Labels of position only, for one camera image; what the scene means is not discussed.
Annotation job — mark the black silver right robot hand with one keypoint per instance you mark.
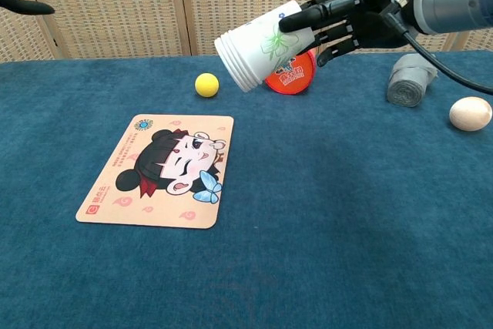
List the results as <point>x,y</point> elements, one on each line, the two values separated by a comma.
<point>366,28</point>

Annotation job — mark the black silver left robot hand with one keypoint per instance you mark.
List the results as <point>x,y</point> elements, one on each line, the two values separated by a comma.
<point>27,5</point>

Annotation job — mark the stack of white paper cups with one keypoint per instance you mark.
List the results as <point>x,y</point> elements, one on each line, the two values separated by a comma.
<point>254,48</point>

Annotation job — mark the grey garbage bag roll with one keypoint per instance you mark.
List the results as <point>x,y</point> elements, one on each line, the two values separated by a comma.
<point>406,82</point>

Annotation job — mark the red cylindrical snack can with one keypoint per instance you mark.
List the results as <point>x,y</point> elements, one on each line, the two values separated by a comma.
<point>292,78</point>

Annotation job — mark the woven folding screen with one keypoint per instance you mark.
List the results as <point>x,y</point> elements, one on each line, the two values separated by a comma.
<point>154,5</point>

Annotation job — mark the beige wooden egg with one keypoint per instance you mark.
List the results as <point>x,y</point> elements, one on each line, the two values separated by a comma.
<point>470,113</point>

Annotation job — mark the yellow foam ball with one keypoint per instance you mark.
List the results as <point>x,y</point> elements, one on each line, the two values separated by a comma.
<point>206,85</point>

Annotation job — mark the blue table cloth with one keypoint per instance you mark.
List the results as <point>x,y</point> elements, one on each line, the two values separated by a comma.
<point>308,209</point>

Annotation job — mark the cartoon girl mouse pad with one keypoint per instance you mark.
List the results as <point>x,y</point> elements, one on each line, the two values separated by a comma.
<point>161,175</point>

